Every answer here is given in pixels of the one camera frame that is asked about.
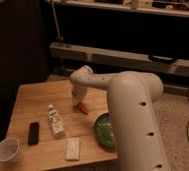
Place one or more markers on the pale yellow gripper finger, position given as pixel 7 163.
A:
pixel 75 101

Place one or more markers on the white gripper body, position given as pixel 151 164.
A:
pixel 79 92

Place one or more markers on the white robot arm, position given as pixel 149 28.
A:
pixel 130 98

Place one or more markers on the white ceramic cup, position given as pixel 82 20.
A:
pixel 10 150

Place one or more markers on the white squeeze bottle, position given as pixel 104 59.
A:
pixel 55 122

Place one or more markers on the wooden table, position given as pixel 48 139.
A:
pixel 52 133

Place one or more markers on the white rectangular sponge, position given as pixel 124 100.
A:
pixel 73 149

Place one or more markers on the black remote control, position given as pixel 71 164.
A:
pixel 33 135

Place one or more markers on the long metal shelf beam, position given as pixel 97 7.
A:
pixel 117 58

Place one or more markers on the upper shelf board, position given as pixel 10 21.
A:
pixel 116 7

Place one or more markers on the black object on beam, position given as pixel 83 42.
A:
pixel 161 59

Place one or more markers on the metal vertical pole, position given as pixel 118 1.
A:
pixel 60 38

